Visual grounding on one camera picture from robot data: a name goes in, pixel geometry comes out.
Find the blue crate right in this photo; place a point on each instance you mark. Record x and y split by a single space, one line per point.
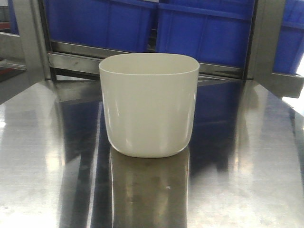
290 47

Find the white plastic bin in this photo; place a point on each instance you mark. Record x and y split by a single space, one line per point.
149 102

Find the blue crate left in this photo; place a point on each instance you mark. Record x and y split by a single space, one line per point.
123 25

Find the blue crate middle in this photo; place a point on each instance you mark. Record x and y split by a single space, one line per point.
211 31

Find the blue crate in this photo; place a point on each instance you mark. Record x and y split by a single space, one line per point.
211 31
123 25
290 47

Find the steel shelf frame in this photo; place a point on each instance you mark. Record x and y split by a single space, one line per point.
33 49

